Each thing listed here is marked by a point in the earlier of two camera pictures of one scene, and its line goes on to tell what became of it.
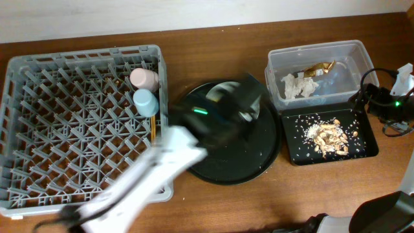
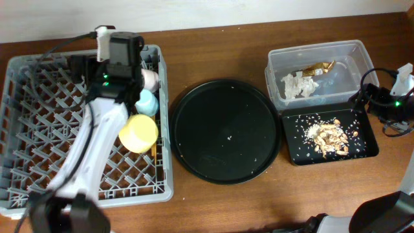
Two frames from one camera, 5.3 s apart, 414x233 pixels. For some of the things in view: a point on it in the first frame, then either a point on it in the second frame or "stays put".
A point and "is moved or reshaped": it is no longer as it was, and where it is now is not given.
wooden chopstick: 154,126 is moved or reshaped
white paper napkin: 294,85 stays put
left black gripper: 247,98 → 77,65
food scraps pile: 328,138 stays put
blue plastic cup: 146,102 stays put
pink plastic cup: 143,78 stays put
